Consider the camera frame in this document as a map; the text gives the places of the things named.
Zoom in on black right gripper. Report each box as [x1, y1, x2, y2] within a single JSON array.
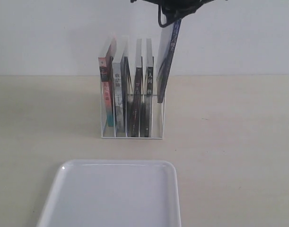
[[145, 0, 213, 19]]

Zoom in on dark blue spine book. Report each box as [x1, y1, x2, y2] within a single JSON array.
[[156, 19, 182, 103]]

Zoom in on white grey cat book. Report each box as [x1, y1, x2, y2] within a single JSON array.
[[112, 36, 128, 133]]

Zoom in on pink red spine book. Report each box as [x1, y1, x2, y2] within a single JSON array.
[[98, 36, 116, 127]]

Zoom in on black white spine book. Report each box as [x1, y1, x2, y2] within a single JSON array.
[[140, 38, 155, 138]]

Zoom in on black spine thin book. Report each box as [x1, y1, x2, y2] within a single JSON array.
[[130, 38, 143, 137]]

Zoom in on white plastic tray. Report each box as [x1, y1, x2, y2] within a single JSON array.
[[37, 159, 182, 227]]

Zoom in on white wire book rack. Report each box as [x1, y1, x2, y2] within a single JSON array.
[[98, 35, 165, 140]]

